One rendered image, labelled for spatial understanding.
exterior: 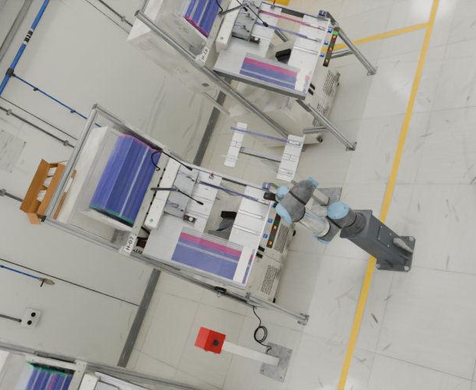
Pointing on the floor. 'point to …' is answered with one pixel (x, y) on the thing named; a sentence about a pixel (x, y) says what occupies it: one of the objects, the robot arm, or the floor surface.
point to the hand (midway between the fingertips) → (275, 204)
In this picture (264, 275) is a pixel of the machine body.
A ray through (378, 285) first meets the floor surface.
